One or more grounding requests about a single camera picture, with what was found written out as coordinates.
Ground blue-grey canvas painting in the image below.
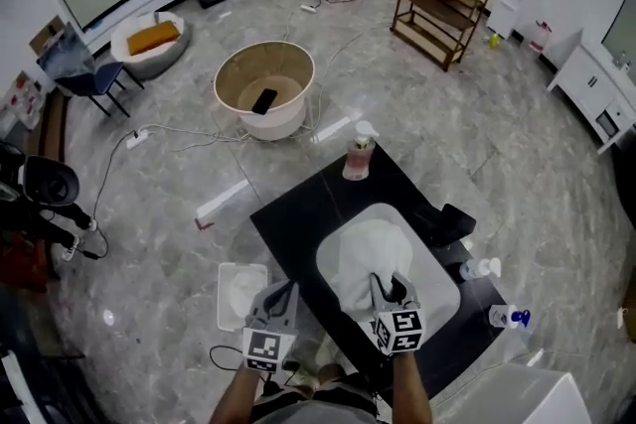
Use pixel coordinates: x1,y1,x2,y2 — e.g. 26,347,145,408
37,22,95,80

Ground person's right leg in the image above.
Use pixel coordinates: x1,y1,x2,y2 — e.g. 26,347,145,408
317,361,348,386

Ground white bathroom cabinet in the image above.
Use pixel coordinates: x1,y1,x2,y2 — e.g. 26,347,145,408
546,28,636,156

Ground cardboard box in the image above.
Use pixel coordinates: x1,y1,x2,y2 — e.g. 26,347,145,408
620,280,636,344

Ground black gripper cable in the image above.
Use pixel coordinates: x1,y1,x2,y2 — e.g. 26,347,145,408
208,345,247,371

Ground person's black shorts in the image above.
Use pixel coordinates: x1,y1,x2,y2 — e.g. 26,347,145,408
255,371,379,408

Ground black smartphone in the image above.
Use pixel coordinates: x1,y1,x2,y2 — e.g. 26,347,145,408
250,87,278,116

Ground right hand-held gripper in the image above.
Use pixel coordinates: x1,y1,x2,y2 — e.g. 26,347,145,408
368,271,427,356

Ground clear jugs with red labels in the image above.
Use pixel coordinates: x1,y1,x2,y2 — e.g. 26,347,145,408
0,70,45,130

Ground white sink basin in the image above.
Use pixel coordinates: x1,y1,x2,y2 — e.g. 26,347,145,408
316,202,461,344

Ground person's left shoe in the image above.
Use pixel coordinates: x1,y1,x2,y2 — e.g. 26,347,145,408
290,359,319,388

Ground person's left forearm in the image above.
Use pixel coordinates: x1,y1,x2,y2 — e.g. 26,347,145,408
208,364,269,424

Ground white plastic basket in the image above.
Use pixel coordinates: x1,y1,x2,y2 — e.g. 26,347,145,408
217,261,272,333

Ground orange cushion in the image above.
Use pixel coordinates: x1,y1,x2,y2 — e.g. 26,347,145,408
126,20,181,57

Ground white power cable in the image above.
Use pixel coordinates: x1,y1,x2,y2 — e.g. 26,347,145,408
146,9,364,153

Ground white bathtub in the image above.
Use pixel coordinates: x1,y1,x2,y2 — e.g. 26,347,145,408
431,361,592,424

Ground pink soap pump bottle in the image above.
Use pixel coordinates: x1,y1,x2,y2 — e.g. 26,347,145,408
341,120,381,181

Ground dark blue chair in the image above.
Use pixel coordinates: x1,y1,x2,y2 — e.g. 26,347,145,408
53,61,145,118

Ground dark wooden sink vanity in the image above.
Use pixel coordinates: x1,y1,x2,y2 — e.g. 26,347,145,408
248,141,508,403

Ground cardboard sheet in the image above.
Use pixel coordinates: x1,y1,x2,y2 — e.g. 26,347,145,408
28,14,66,56

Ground clear water jug red cap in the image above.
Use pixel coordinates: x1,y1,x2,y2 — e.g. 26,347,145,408
527,19,553,54

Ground person's right forearm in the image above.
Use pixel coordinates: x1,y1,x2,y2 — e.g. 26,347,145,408
391,352,433,424

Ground person's grey shirt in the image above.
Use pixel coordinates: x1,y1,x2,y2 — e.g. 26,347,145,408
250,399,379,424

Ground black sink faucet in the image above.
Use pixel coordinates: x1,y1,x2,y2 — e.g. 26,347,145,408
414,202,477,248

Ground round grey beanbag bed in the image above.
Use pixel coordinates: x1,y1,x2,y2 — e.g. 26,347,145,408
109,11,193,80

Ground black bathtub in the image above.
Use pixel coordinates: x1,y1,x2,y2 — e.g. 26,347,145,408
608,128,636,234

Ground round beige basket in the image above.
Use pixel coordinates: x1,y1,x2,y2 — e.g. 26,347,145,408
213,40,317,142

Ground black power cable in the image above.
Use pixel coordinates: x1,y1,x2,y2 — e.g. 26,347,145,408
79,133,135,260

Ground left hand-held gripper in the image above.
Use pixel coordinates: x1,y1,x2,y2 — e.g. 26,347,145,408
241,281,301,374

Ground brown wooden step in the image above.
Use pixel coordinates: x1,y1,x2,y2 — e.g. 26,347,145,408
27,88,71,165

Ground wooden shelf cart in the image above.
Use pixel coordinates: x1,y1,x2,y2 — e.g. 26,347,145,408
391,0,494,73

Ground white bottle with blue pump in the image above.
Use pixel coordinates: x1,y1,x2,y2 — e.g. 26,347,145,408
489,303,532,330

